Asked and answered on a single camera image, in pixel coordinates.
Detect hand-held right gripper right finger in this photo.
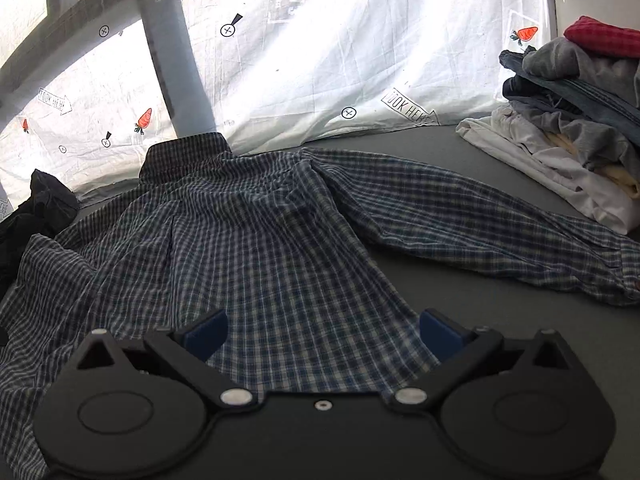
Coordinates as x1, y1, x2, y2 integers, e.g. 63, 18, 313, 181
394, 308, 575, 408

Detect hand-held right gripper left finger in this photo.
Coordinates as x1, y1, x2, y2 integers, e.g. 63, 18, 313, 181
75, 308, 256, 408

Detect blue plaid shirt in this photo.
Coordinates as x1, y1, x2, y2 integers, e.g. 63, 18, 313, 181
0, 132, 640, 480

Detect white garment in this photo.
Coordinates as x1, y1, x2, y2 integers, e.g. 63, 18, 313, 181
456, 107, 640, 235

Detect black garment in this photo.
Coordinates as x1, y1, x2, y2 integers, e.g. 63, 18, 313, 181
0, 169, 81, 301

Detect cream garment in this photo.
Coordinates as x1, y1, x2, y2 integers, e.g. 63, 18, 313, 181
542, 130, 640, 187

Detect grey garment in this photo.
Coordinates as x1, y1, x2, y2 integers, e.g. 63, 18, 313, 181
510, 101, 640, 173

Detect blue jeans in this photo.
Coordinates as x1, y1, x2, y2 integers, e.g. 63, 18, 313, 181
500, 49, 640, 134

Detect white printed sheet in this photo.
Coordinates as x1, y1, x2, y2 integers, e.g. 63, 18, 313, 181
0, 0, 557, 222

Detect grey sweatshirt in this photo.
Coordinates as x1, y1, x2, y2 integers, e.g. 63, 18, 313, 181
522, 39, 640, 95

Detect red knit garment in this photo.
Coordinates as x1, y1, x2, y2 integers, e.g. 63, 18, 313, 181
564, 16, 640, 59

